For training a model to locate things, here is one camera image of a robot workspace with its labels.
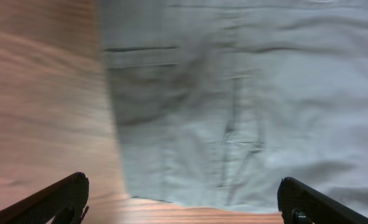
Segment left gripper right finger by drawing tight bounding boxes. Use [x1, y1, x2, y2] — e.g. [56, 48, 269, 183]
[277, 177, 368, 224]

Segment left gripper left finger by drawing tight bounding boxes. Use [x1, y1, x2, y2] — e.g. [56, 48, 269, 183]
[0, 172, 89, 224]

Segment grey shorts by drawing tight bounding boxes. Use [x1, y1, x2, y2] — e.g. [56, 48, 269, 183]
[99, 0, 368, 217]

